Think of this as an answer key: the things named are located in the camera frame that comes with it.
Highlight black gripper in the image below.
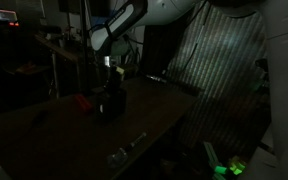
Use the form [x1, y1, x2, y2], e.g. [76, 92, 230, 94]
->
[103, 64, 124, 96]

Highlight black basket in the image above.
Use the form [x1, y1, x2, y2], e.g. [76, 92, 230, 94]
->
[95, 87, 128, 122]

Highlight red block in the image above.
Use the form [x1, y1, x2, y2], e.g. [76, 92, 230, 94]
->
[74, 94, 94, 113]

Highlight wooden side bench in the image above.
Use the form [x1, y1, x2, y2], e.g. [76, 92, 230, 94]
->
[33, 34, 82, 65]

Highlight small metal object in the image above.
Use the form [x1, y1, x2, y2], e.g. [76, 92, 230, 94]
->
[126, 131, 148, 152]

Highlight green glowing objects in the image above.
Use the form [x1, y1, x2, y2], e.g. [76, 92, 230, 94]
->
[213, 155, 248, 177]

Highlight yellowish wrist camera box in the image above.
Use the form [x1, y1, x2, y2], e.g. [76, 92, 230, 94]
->
[115, 65, 126, 76]

